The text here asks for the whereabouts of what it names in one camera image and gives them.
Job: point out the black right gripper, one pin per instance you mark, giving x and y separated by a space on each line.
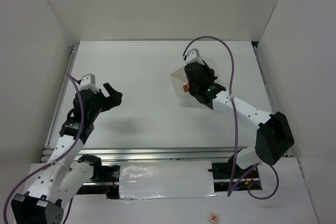
194 77

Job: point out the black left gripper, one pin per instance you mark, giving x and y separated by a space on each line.
105 99

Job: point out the brown wedge wood block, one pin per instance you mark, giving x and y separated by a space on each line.
186 87

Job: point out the white perforated plastic basket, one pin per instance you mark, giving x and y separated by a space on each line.
183 82

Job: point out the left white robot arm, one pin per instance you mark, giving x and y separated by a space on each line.
62 176

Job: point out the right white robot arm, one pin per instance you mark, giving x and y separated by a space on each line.
272 131

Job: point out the silver foil sheet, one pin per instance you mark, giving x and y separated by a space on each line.
156 180

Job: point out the small letter N tile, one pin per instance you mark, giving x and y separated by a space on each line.
213 218

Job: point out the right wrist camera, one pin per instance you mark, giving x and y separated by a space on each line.
193 55

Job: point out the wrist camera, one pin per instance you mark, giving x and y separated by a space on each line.
193 55
88 82

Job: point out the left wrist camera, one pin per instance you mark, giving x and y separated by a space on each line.
88 82

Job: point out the aluminium rail frame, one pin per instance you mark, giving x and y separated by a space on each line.
153 123

